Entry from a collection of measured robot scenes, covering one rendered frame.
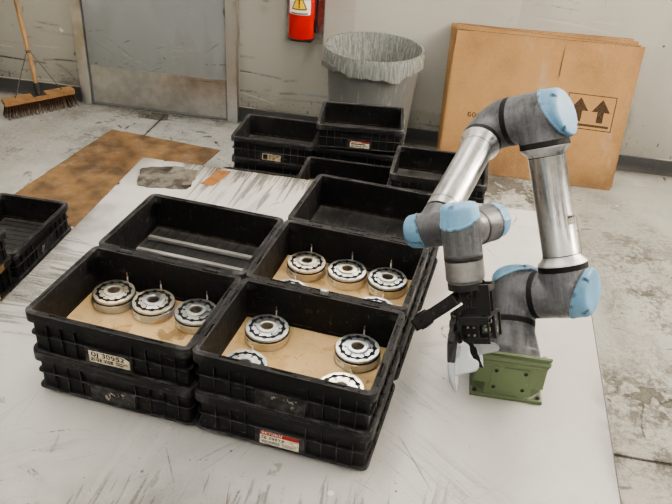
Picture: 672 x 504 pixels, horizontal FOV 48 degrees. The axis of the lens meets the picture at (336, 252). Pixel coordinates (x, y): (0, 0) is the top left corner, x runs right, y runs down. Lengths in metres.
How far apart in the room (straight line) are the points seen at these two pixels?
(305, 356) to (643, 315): 2.18
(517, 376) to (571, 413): 0.16
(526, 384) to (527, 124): 0.61
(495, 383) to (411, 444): 0.27
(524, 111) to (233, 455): 1.01
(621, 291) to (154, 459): 2.57
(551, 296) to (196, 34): 3.55
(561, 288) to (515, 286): 0.12
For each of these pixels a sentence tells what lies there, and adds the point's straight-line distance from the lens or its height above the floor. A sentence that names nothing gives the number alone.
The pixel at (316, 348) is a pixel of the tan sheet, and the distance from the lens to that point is 1.78.
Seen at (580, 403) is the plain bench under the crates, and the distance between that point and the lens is 1.97.
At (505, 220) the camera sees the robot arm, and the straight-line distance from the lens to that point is 1.56.
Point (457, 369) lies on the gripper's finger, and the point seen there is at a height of 1.02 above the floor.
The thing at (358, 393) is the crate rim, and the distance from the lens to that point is 1.53.
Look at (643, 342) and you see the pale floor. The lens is 3.48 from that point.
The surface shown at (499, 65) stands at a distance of 4.53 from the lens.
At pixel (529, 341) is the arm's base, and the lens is 1.89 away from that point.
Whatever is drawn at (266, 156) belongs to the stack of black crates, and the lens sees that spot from 3.66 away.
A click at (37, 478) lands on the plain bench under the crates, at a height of 0.70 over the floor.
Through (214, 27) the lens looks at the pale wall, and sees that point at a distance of 4.92.
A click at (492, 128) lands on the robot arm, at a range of 1.84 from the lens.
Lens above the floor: 1.96
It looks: 32 degrees down
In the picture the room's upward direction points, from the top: 4 degrees clockwise
